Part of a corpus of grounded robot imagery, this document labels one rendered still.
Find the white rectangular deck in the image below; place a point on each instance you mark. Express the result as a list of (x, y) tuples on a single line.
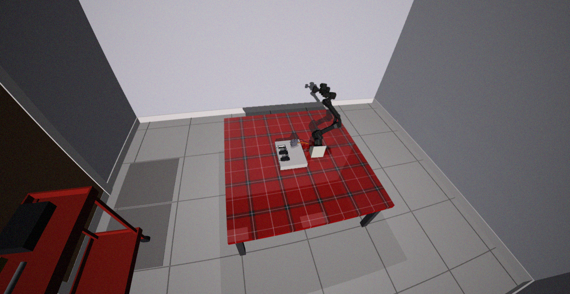
[(290, 157)]

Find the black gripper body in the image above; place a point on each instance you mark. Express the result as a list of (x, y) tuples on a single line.
[(315, 89)]

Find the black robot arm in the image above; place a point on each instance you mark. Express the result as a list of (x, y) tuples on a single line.
[(317, 135)]

